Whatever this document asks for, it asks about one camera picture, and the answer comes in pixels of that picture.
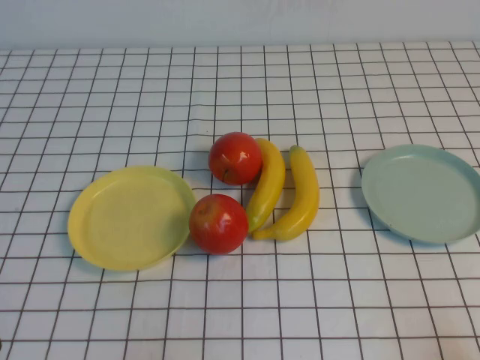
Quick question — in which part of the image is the red apple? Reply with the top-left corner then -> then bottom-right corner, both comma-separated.
188,193 -> 250,256
208,131 -> 263,186

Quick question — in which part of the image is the yellow banana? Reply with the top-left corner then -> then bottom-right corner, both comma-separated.
245,137 -> 287,233
250,145 -> 320,241

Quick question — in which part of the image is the yellow plastic plate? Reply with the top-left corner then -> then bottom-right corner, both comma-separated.
67,166 -> 197,272

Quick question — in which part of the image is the pale teal plastic plate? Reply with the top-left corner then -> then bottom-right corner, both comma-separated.
361,144 -> 480,245

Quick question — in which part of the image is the yellow banana, pale green tip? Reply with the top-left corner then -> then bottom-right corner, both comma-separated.
250,145 -> 320,241

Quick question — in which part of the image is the white black-grid tablecloth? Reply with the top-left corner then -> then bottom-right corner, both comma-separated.
0,40 -> 480,360

